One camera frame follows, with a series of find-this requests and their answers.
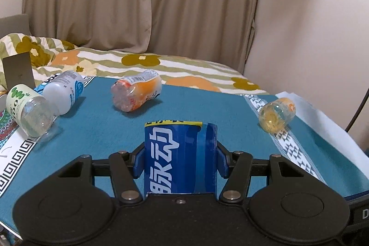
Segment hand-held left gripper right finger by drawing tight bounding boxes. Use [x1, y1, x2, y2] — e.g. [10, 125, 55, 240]
[216, 141, 307, 203]

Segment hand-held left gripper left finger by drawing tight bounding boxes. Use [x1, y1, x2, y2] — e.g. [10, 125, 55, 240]
[58, 143, 146, 205]

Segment blue labelled bottle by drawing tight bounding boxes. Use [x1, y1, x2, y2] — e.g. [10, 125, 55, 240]
[144, 120, 217, 195]

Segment blue mat with patterned border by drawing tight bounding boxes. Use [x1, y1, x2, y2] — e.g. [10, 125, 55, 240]
[0, 75, 369, 238]

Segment orange drink bottle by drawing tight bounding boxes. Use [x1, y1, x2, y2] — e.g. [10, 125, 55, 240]
[111, 69, 163, 113]

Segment small yellow clear bottle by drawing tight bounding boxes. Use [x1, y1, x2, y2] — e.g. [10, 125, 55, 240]
[258, 97, 297, 133]

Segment floral striped blanket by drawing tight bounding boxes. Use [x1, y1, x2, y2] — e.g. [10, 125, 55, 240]
[0, 33, 263, 95]

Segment white bottle with blue label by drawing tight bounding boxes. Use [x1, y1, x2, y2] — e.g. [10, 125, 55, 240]
[34, 70, 85, 116]

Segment white paper sheet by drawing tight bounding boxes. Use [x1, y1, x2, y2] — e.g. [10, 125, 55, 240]
[275, 91, 361, 152]

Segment clear bottle with green label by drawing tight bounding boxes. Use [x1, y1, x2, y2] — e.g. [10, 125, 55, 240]
[6, 84, 58, 139]

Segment black device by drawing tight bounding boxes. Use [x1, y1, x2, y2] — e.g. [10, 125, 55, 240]
[345, 193, 369, 246]

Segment grey headboard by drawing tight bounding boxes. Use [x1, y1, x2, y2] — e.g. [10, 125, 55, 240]
[0, 14, 32, 39]

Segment black cable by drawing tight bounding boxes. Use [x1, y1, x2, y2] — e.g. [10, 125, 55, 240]
[344, 90, 369, 132]

